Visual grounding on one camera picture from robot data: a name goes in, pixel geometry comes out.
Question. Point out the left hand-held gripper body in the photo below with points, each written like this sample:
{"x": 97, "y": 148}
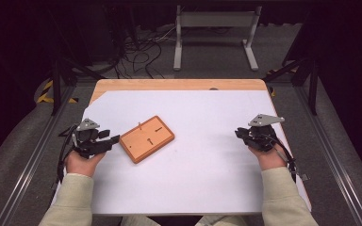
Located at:
{"x": 86, "y": 138}

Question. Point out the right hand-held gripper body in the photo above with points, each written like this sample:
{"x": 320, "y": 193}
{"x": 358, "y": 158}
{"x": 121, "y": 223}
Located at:
{"x": 262, "y": 138}

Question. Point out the wooden picture frame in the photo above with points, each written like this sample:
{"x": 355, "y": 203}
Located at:
{"x": 144, "y": 141}

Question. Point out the person's right hand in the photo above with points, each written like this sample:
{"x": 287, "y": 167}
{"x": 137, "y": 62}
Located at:
{"x": 271, "y": 160}

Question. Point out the person's left hand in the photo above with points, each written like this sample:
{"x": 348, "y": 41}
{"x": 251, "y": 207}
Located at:
{"x": 81, "y": 164}

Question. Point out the yellow black hazard tape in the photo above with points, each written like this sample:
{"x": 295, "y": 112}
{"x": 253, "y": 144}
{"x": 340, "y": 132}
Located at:
{"x": 273, "y": 91}
{"x": 45, "y": 95}

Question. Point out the white table cover sheet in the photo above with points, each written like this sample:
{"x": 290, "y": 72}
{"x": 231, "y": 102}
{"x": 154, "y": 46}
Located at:
{"x": 201, "y": 163}

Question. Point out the black metal stand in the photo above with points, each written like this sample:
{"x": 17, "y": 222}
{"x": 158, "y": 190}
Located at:
{"x": 56, "y": 84}
{"x": 313, "y": 88}

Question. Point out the white metal stand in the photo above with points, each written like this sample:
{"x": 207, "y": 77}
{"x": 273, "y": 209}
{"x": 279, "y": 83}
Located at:
{"x": 217, "y": 19}

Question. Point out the aluminium floor rail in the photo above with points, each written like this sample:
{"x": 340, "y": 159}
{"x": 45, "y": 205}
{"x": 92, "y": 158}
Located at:
{"x": 34, "y": 157}
{"x": 333, "y": 157}

